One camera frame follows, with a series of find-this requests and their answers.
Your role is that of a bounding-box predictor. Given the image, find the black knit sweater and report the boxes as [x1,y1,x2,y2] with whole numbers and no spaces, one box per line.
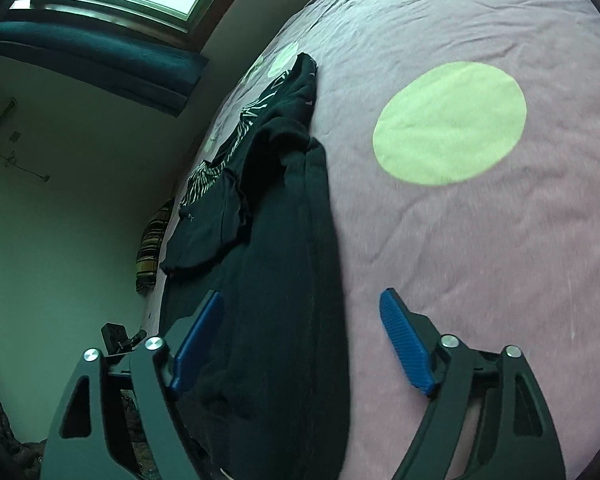
[161,118,350,479]

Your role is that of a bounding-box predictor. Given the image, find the black white patterned shirt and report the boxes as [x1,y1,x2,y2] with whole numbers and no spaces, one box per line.
[178,53,318,218]

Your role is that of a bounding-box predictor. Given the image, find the black yellow striped pillow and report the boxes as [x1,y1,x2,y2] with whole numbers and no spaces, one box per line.
[135,197,175,297]

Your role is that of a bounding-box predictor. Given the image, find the right teal curtain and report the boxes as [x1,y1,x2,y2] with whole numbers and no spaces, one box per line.
[0,22,208,117]

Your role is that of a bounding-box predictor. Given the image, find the pink bedsheet green dots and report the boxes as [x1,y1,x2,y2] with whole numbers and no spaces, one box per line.
[197,0,600,479]

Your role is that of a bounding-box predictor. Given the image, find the wall cable and socket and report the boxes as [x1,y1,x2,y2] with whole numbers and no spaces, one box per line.
[0,97,52,183]

